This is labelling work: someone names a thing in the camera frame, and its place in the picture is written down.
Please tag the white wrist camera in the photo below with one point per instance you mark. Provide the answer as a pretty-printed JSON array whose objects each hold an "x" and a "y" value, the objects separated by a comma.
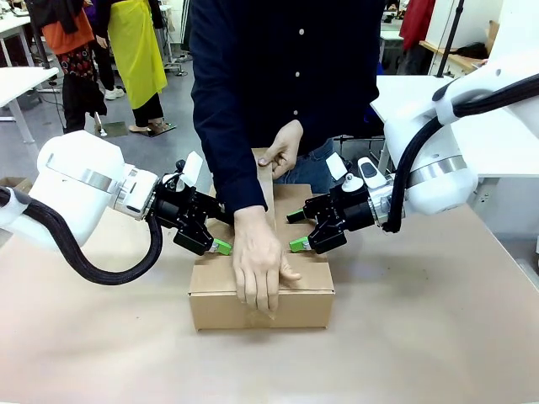
[
  {"x": 336, "y": 165},
  {"x": 193, "y": 168}
]

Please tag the person's left forearm navy sleeve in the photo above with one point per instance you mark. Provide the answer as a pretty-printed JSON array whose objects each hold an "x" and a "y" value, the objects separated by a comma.
[{"x": 337, "y": 130}]

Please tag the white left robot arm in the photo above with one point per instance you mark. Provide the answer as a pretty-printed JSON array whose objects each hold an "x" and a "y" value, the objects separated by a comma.
[{"x": 76, "y": 164}]

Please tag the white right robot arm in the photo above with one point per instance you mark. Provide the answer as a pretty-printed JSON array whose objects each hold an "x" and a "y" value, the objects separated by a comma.
[{"x": 425, "y": 139}]

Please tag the person's right forearm navy sleeve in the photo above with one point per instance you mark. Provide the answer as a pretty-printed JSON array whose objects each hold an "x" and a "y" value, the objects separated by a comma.
[{"x": 231, "y": 177}]

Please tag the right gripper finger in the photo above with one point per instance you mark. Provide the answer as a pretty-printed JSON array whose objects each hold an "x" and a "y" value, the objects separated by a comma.
[
  {"x": 326, "y": 240},
  {"x": 316, "y": 207}
]

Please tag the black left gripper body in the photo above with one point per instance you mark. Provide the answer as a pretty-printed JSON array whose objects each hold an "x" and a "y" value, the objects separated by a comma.
[{"x": 172, "y": 208}]

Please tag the person's left hand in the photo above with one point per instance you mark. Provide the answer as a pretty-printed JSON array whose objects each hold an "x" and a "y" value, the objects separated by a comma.
[{"x": 286, "y": 145}]

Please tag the black stand pole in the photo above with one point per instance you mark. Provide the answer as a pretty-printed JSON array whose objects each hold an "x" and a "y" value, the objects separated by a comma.
[{"x": 452, "y": 33}]

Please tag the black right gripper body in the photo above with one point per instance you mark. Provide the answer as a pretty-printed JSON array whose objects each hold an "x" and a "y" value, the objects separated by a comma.
[{"x": 351, "y": 208}]

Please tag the brown cardboard box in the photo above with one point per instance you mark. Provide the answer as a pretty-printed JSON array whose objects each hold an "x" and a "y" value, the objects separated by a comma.
[{"x": 303, "y": 307}]

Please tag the wooden workbench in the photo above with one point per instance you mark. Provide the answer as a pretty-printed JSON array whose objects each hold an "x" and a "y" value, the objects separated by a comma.
[{"x": 463, "y": 62}]

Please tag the bystander in yellow apron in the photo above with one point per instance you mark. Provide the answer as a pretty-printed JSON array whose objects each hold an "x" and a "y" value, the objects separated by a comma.
[{"x": 135, "y": 50}]

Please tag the bystander in red top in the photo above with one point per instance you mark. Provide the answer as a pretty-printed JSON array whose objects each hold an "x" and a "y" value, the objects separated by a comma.
[{"x": 414, "y": 21}]

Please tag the small cardboard box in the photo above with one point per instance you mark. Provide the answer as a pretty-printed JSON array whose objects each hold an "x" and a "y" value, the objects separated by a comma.
[{"x": 17, "y": 184}]

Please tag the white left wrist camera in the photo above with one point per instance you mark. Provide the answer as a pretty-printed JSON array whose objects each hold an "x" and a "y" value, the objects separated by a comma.
[{"x": 193, "y": 168}]

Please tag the black bag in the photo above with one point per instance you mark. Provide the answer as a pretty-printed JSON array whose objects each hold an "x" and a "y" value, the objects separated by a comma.
[{"x": 473, "y": 50}]

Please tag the dark floor mat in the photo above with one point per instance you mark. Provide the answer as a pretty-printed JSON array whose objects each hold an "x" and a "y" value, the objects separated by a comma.
[{"x": 113, "y": 129}]

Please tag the bystander in orange top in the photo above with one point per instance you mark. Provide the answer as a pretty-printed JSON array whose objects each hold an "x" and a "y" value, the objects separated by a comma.
[{"x": 67, "y": 33}]

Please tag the person's right hand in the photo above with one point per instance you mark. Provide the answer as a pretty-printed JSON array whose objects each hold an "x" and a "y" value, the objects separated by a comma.
[{"x": 254, "y": 261}]

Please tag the white desk with dark frame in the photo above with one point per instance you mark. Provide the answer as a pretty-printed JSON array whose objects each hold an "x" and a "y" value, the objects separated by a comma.
[{"x": 10, "y": 25}]

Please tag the white table with grey leg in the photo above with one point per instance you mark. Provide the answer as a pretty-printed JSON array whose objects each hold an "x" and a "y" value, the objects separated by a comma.
[{"x": 21, "y": 82}]

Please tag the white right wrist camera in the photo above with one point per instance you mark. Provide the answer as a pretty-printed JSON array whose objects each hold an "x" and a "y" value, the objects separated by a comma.
[{"x": 336, "y": 165}]

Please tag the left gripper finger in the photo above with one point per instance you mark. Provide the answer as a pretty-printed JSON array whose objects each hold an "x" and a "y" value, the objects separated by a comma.
[
  {"x": 198, "y": 242},
  {"x": 212, "y": 205}
]

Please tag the person's torso navy shirt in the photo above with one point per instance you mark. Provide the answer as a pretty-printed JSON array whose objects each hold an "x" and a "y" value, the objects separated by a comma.
[{"x": 273, "y": 63}]

